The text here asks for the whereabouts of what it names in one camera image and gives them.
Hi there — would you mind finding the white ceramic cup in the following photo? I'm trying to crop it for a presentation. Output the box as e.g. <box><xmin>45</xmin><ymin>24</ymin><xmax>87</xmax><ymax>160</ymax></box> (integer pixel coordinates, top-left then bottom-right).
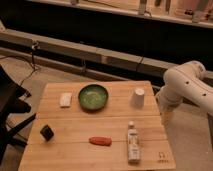
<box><xmin>131</xmin><ymin>88</ymin><xmax>145</xmax><ymax>108</ymax></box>

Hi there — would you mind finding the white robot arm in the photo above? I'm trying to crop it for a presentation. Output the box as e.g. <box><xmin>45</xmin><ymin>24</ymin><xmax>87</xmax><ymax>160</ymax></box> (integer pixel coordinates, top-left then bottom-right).
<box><xmin>156</xmin><ymin>61</ymin><xmax>213</xmax><ymax>124</ymax></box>

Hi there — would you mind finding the white bottle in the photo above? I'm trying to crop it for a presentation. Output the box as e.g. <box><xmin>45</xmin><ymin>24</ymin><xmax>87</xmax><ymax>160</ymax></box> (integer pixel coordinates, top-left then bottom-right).
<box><xmin>127</xmin><ymin>121</ymin><xmax>140</xmax><ymax>163</ymax></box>

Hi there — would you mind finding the wooden table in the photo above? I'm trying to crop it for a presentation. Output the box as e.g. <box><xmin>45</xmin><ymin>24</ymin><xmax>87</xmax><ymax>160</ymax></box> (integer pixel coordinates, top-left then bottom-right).
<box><xmin>18</xmin><ymin>81</ymin><xmax>176</xmax><ymax>171</ymax></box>

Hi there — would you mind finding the orange carrot toy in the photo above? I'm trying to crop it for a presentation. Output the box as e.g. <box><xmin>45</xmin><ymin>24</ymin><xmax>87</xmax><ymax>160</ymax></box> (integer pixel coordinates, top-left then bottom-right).
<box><xmin>89</xmin><ymin>137</ymin><xmax>112</xmax><ymax>146</ymax></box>

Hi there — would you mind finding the green bowl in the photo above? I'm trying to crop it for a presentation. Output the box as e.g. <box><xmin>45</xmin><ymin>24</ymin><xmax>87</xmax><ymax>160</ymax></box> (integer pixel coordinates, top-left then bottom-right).
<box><xmin>78</xmin><ymin>84</ymin><xmax>108</xmax><ymax>111</ymax></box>

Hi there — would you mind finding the black cube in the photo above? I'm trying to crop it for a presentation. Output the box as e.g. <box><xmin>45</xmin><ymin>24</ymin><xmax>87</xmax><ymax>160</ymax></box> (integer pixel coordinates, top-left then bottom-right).
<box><xmin>40</xmin><ymin>125</ymin><xmax>54</xmax><ymax>141</ymax></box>

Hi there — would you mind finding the black chair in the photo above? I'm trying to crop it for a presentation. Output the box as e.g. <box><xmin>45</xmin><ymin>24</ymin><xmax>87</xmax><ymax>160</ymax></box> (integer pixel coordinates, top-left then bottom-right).
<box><xmin>0</xmin><ymin>65</ymin><xmax>36</xmax><ymax>164</ymax></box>

